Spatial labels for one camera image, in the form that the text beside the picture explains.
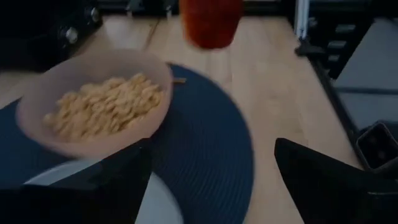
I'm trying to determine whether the beige cereal pieces heap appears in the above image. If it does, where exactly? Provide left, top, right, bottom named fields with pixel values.
left=43, top=72, right=164, bottom=142

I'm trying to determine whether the black rounded camera box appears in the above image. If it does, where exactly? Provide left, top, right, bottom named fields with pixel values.
left=355, top=121, right=398, bottom=172

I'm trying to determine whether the amber faceted drinking glass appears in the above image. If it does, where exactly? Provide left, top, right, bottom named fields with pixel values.
left=178, top=0, right=244, bottom=50

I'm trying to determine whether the dark blue round placemat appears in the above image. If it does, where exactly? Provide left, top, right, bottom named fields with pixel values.
left=0, top=63, right=254, bottom=224

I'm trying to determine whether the black rig frame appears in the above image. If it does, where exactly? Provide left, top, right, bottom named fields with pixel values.
left=293, top=0, right=376, bottom=80

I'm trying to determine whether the white round bowl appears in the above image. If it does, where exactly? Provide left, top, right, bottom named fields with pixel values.
left=15, top=47, right=174, bottom=161

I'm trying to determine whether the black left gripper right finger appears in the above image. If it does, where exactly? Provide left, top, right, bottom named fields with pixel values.
left=274, top=137, right=398, bottom=224

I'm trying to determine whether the white round plate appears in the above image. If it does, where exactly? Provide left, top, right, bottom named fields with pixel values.
left=24, top=157, right=185, bottom=224

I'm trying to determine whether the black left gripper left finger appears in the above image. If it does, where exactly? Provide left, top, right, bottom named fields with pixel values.
left=0, top=138, right=154, bottom=224

